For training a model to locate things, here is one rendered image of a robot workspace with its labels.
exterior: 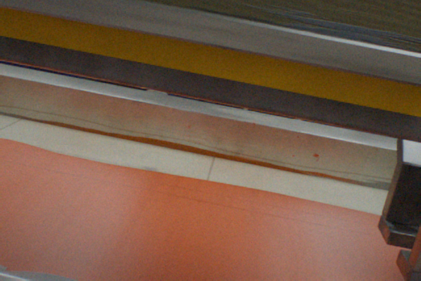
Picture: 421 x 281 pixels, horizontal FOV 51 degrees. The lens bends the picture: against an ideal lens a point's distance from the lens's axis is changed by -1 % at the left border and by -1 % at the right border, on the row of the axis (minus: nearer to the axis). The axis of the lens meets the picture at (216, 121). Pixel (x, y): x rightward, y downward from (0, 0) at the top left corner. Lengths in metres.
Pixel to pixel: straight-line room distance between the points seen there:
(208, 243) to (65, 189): 0.09
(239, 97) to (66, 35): 0.07
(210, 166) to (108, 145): 0.08
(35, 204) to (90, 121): 0.13
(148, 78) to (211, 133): 0.19
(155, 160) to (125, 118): 0.05
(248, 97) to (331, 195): 0.18
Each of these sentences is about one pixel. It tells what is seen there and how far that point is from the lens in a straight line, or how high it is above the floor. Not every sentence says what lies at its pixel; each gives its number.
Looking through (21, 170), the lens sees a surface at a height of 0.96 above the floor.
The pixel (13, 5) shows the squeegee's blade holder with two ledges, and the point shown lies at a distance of 0.17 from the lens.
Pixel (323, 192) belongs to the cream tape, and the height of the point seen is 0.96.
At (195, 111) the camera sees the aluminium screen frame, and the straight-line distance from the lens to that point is 0.36.
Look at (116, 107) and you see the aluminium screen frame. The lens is 0.37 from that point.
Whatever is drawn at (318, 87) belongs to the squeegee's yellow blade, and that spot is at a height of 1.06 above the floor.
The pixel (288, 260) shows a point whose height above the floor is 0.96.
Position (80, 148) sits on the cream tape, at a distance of 0.35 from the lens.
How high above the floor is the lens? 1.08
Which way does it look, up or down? 16 degrees down
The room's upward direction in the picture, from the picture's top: 10 degrees clockwise
